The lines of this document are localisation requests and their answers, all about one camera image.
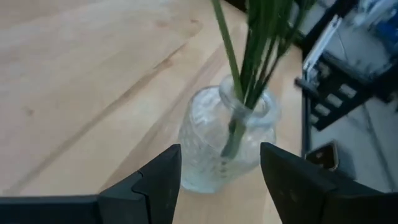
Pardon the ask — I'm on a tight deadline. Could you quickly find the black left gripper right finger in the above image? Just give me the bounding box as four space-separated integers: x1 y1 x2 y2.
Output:
260 142 358 224

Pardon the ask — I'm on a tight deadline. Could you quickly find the red artificial flower spray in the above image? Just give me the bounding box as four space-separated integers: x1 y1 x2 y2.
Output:
239 0 315 110

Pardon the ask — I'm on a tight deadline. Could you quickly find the textured clear glass vase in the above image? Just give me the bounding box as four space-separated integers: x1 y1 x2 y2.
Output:
177 74 280 194

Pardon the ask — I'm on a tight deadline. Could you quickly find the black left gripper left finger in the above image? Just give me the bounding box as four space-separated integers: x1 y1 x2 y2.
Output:
99 143 182 224

